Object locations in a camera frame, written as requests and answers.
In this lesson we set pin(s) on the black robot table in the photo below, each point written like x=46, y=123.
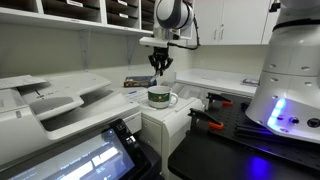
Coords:
x=213, y=160

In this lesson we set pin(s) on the white counter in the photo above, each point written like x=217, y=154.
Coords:
x=213, y=80

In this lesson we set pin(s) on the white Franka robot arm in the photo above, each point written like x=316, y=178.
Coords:
x=293, y=66

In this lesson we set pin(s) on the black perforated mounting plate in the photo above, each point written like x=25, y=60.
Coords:
x=233, y=126

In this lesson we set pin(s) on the dark flat tray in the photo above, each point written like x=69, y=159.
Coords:
x=138, y=81

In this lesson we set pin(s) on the red capped marker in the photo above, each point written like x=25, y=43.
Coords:
x=154, y=78

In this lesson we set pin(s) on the white shelf bracket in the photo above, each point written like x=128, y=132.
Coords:
x=131, y=51

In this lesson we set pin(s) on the white multifunction printer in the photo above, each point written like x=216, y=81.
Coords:
x=66, y=106

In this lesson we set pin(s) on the printed papers with blue mark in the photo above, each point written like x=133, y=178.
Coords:
x=136, y=94

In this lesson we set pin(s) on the white printer finisher unit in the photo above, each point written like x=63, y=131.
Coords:
x=166, y=123

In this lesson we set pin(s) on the white mug with green band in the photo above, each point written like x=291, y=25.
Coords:
x=160, y=98

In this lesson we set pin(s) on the small dark item on counter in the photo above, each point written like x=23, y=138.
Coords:
x=250, y=82

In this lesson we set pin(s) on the printer touch screen panel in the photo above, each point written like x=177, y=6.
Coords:
x=83, y=160

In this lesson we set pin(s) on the white mail sorter shelf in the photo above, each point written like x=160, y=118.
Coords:
x=66, y=18

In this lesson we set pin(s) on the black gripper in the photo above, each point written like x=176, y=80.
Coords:
x=160, y=53

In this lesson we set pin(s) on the white shelf label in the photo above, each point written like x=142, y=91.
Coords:
x=122, y=2
x=74, y=3
x=123, y=15

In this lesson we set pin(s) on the white wall cabinet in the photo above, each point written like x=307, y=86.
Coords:
x=240, y=20

